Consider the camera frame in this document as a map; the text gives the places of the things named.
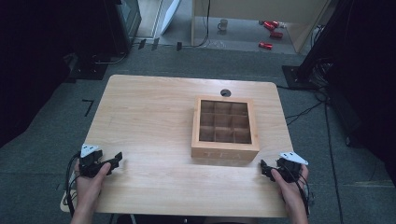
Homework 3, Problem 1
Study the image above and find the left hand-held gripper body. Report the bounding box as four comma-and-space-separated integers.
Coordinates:
78, 143, 108, 179

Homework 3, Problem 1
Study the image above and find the black stand base plate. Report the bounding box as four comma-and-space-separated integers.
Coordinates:
64, 52, 109, 82
281, 64, 321, 91

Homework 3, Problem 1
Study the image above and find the person's right hand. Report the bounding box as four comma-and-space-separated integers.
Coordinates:
270, 164, 310, 217

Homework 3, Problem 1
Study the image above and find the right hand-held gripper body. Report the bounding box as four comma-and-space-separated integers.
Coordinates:
275, 151, 309, 184

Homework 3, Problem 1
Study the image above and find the dark monitor cabinet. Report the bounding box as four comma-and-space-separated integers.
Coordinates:
104, 0, 143, 55

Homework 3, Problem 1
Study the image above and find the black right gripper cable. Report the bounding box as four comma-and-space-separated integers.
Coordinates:
288, 166, 315, 218

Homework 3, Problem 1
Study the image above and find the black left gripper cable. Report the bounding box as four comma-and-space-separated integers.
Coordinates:
63, 151, 82, 218

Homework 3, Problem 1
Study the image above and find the wooden compartment box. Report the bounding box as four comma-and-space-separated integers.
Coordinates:
191, 95, 261, 163

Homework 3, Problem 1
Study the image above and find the person's left hand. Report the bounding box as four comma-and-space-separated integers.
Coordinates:
74, 161, 112, 213

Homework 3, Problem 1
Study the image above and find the white board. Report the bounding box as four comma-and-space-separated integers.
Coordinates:
160, 0, 182, 35

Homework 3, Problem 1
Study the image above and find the black hanging cable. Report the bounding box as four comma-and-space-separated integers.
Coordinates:
181, 0, 212, 49

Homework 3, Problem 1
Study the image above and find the long black floor cable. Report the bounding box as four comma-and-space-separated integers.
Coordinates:
322, 101, 345, 224

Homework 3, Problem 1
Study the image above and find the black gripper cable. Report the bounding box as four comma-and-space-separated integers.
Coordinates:
288, 166, 315, 218
63, 151, 82, 218

